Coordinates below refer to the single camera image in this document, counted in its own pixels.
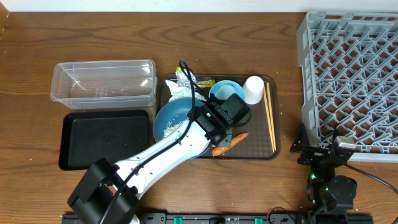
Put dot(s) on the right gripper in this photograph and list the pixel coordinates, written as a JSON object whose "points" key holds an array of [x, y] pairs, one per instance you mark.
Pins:
{"points": [[297, 147]]}

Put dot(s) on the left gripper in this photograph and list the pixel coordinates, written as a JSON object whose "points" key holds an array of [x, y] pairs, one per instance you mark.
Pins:
{"points": [[227, 140]]}

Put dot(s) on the orange carrot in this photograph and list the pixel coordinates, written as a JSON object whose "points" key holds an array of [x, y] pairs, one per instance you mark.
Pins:
{"points": [[220, 150]]}

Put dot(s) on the white rice pile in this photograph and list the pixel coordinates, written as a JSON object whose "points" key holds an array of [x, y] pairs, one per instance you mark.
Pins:
{"points": [[170, 128]]}

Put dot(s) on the dark blue plate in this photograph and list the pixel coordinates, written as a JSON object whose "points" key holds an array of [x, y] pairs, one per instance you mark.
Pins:
{"points": [[171, 113]]}

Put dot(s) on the white napkin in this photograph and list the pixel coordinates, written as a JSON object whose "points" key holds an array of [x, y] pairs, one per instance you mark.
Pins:
{"points": [[178, 92]]}

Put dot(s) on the foil wrapper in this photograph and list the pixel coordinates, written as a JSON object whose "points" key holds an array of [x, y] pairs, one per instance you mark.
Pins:
{"points": [[183, 81]]}

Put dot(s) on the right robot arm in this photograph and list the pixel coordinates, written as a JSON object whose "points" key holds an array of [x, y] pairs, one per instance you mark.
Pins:
{"points": [[326, 189]]}

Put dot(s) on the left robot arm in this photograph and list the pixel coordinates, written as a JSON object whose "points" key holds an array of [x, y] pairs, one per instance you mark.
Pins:
{"points": [[110, 193]]}

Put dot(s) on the grey dishwasher rack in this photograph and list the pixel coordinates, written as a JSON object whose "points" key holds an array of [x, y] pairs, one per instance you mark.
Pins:
{"points": [[349, 71]]}

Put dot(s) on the brown serving tray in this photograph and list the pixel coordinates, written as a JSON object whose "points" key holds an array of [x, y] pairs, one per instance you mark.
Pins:
{"points": [[257, 145]]}

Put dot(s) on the left wooden chopstick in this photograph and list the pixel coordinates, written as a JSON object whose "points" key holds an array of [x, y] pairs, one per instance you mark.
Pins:
{"points": [[268, 119]]}

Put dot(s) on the wooden chopstick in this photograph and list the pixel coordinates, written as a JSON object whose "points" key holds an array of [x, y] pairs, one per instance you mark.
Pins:
{"points": [[271, 116], [268, 119]]}

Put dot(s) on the right wooden chopstick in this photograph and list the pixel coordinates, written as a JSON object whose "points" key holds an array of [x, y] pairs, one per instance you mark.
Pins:
{"points": [[271, 116]]}

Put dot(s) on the light blue cup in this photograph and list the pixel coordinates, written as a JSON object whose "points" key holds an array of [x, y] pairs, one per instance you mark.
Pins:
{"points": [[225, 91]]}

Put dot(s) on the light blue bowl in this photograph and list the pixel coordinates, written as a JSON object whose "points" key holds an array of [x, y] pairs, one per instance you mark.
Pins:
{"points": [[238, 87]]}

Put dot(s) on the white cup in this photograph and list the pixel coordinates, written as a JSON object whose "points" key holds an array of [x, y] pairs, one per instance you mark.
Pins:
{"points": [[253, 90]]}

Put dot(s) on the yellow-green snack wrapper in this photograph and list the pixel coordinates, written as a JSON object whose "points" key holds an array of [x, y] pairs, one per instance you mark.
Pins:
{"points": [[206, 83]]}

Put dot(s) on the black plastic tray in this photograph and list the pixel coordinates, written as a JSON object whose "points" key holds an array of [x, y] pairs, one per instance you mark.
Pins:
{"points": [[113, 135]]}

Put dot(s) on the clear plastic bin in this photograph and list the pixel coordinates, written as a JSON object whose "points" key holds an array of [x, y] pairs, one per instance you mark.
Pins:
{"points": [[105, 84]]}

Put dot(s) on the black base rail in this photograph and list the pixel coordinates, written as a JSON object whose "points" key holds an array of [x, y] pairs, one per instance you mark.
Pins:
{"points": [[163, 218]]}

